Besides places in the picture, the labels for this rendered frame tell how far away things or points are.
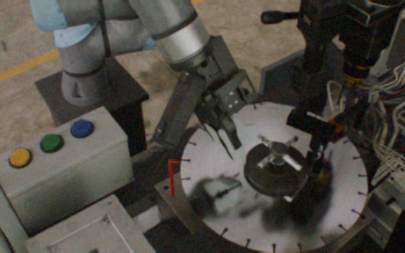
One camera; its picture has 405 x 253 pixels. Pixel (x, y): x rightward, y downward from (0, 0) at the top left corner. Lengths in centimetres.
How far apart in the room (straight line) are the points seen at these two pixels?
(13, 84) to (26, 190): 176
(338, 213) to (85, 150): 49
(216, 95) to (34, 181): 40
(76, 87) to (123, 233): 54
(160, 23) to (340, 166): 41
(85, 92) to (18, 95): 136
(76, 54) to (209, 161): 49
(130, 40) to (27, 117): 133
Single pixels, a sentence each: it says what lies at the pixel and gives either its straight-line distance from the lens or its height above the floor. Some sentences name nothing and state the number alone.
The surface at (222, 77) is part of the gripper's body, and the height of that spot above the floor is 112.
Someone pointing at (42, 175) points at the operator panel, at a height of 90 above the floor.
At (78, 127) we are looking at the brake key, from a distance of 92.
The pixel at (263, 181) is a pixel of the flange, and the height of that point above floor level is 96.
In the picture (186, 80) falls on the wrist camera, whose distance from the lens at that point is 64.
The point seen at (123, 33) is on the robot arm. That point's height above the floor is 94.
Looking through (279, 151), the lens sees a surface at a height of 100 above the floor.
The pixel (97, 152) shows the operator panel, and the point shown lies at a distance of 88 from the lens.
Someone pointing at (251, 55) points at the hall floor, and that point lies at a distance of 259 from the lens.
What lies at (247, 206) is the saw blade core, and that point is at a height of 95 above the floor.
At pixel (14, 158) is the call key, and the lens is 90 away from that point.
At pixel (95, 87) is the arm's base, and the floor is 80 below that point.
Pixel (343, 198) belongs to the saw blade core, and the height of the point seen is 95.
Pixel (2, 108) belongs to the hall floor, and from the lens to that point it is 247.
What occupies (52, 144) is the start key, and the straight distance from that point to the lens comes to 90.
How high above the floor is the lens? 155
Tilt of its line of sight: 46 degrees down
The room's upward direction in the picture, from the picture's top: straight up
